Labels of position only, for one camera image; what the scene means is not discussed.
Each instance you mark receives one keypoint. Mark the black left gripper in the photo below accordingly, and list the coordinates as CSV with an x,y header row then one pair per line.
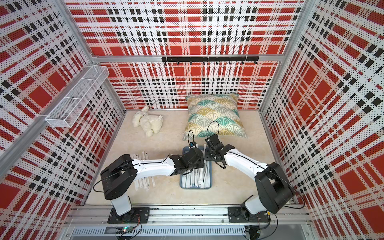
x,y
201,164

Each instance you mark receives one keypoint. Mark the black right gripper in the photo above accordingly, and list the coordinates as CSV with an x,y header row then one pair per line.
x,y
207,156

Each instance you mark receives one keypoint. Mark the blue plastic storage tray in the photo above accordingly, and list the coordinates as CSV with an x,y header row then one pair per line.
x,y
198,178

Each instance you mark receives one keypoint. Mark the white paper straw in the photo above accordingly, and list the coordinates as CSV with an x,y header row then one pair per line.
x,y
206,176

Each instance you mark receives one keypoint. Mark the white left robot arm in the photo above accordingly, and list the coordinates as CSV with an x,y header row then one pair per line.
x,y
119,175

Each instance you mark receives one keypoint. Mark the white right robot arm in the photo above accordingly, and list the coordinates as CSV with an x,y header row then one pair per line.
x,y
273,187

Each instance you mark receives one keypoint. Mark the geometric fan pattern pillow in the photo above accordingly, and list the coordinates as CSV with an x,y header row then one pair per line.
x,y
214,114

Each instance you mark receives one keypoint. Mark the white plush toy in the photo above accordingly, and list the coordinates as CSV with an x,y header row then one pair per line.
x,y
151,124

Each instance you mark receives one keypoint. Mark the green circuit board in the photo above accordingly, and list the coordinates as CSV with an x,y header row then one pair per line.
x,y
125,230

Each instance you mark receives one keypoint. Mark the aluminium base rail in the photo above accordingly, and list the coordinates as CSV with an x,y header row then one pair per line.
x,y
188,221

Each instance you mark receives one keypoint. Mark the black wall hook rail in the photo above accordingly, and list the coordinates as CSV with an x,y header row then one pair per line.
x,y
209,59

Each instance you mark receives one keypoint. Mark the white wire mesh basket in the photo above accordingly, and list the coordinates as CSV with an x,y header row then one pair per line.
x,y
68,110

